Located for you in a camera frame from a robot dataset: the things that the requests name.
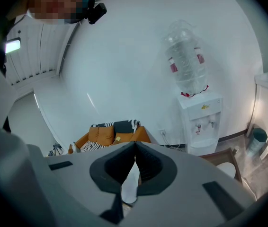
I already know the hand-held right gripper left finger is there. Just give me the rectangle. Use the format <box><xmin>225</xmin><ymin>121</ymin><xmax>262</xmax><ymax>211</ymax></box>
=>
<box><xmin>44</xmin><ymin>140</ymin><xmax>136</xmax><ymax>225</ymax></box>

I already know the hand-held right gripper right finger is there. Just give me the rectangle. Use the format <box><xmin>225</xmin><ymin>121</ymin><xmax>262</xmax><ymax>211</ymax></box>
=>
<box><xmin>124</xmin><ymin>140</ymin><xmax>256</xmax><ymax>227</ymax></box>

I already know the dark tripod equipment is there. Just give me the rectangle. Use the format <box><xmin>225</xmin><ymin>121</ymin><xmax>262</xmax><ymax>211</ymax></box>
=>
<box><xmin>48</xmin><ymin>143</ymin><xmax>64</xmax><ymax>157</ymax></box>

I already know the orange sofa cushion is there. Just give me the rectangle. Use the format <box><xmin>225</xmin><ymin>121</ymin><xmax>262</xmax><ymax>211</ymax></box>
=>
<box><xmin>98</xmin><ymin>126</ymin><xmax>115</xmax><ymax>147</ymax></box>
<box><xmin>115</xmin><ymin>131</ymin><xmax>135</xmax><ymax>143</ymax></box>
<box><xmin>88</xmin><ymin>126</ymin><xmax>99</xmax><ymax>144</ymax></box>

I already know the wooden tray table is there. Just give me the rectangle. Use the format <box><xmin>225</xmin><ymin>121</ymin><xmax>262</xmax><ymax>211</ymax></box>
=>
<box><xmin>199</xmin><ymin>148</ymin><xmax>243</xmax><ymax>183</ymax></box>

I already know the orange sofa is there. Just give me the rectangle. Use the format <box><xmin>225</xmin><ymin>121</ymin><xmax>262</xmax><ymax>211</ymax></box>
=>
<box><xmin>68</xmin><ymin>119</ymin><xmax>152</xmax><ymax>155</ymax></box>

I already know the dark teal waste bin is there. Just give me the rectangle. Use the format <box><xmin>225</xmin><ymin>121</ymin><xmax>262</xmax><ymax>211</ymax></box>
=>
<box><xmin>246</xmin><ymin>124</ymin><xmax>268</xmax><ymax>158</ymax></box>

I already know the red ribbon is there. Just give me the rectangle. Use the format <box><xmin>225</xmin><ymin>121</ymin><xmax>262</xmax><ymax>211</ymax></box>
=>
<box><xmin>180</xmin><ymin>85</ymin><xmax>210</xmax><ymax>98</ymax></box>

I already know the clear water bottle red label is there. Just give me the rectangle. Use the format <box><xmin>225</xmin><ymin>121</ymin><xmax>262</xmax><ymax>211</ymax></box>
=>
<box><xmin>164</xmin><ymin>19</ymin><xmax>209</xmax><ymax>95</ymax></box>

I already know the long ceiling light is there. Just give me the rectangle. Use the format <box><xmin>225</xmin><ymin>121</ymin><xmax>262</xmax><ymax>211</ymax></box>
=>
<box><xmin>5</xmin><ymin>37</ymin><xmax>22</xmax><ymax>54</ymax></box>

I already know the person's head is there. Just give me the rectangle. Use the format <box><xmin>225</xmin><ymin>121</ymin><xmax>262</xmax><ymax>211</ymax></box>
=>
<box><xmin>27</xmin><ymin>0</ymin><xmax>89</xmax><ymax>25</ymax></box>

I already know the white power cable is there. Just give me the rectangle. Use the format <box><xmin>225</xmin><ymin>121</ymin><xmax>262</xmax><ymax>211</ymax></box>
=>
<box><xmin>241</xmin><ymin>176</ymin><xmax>259</xmax><ymax>200</ymax></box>
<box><xmin>161</xmin><ymin>131</ymin><xmax>189</xmax><ymax>151</ymax></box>

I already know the black head-mounted camera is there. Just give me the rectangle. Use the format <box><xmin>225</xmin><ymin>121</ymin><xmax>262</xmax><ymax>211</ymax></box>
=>
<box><xmin>86</xmin><ymin>2</ymin><xmax>107</xmax><ymax>25</ymax></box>

